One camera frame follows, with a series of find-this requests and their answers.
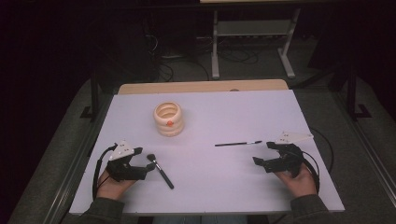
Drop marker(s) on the wooden table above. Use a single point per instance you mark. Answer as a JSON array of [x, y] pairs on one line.
[[202, 86]]

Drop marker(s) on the black metal stand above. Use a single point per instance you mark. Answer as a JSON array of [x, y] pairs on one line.
[[94, 96], [353, 96]]

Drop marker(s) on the black makeup brush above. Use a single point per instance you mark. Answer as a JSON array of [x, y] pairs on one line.
[[160, 171]]

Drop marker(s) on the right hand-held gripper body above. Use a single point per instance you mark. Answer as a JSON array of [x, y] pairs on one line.
[[285, 160]]

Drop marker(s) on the person's left hand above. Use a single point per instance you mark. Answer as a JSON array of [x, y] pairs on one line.
[[113, 188]]

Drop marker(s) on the white metal stand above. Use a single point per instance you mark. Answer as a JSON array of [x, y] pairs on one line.
[[253, 28]]

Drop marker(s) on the person's right hand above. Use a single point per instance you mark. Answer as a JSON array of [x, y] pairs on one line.
[[300, 185]]

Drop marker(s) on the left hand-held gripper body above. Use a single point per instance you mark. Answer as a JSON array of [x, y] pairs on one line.
[[123, 169]]

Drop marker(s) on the black thin pen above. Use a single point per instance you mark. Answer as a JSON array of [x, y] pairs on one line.
[[236, 143]]

